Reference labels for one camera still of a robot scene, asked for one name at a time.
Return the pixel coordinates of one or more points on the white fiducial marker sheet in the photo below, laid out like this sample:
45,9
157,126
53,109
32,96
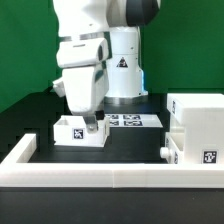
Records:
134,120

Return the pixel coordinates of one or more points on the white workspace border fence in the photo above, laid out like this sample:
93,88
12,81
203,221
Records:
16,170

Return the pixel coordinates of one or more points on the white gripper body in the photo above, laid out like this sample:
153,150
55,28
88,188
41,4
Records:
84,81

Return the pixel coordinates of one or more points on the white drawer box front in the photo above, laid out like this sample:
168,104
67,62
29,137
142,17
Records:
173,151

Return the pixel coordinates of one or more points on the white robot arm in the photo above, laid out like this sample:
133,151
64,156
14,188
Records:
118,21

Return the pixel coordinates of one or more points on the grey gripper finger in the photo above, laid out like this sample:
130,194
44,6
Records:
91,123

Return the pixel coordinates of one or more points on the white drawer box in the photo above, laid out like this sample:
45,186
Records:
173,151
72,131

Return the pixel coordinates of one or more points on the white drawer cabinet frame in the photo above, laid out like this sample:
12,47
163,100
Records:
200,117

